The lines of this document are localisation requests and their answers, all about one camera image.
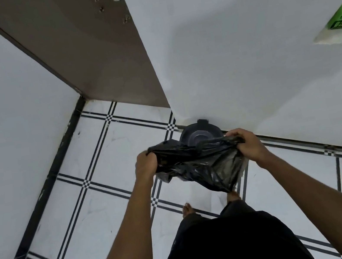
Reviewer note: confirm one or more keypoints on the black garbage bag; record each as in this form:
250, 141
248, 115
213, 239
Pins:
203, 164

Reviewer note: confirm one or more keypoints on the person's left forearm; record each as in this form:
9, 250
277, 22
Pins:
122, 248

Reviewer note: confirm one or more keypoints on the brown door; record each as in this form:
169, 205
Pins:
87, 50

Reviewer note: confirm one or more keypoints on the grey pedal trash bin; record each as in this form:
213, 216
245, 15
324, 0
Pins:
198, 133

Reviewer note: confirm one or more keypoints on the person's foot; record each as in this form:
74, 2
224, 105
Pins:
234, 196
188, 210

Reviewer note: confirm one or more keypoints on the person's left foot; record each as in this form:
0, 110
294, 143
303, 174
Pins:
188, 210

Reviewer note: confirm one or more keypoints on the person's left hand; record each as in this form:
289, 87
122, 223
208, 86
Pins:
146, 168

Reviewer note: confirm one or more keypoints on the person's right forearm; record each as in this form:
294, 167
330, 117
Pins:
335, 201

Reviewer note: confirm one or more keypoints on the person's right foot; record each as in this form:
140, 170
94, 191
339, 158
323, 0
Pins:
234, 196

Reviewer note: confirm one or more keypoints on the person's black clothing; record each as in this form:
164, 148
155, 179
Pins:
231, 245

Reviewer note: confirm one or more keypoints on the person's right hand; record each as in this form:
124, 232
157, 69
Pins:
253, 149

